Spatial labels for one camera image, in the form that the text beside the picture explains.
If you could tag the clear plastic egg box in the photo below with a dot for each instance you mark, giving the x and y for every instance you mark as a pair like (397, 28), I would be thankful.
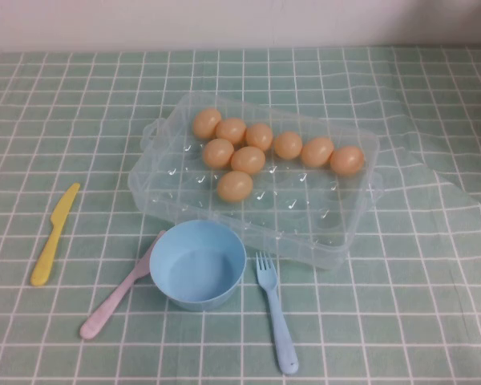
(304, 208)

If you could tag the pink plastic knife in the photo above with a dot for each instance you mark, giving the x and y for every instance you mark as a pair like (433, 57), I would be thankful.
(112, 301)

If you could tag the light blue plastic fork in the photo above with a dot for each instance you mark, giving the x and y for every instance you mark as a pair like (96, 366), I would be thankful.
(278, 321)

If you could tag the yellow plastic knife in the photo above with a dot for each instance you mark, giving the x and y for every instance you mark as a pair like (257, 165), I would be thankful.
(54, 236)

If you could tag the tan egg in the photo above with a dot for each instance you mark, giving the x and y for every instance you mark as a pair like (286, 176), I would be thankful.
(288, 145)
(347, 160)
(218, 153)
(235, 186)
(207, 123)
(247, 160)
(231, 130)
(259, 136)
(317, 151)

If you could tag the light blue plastic bowl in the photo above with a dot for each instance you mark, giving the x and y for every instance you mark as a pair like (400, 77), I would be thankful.
(196, 272)

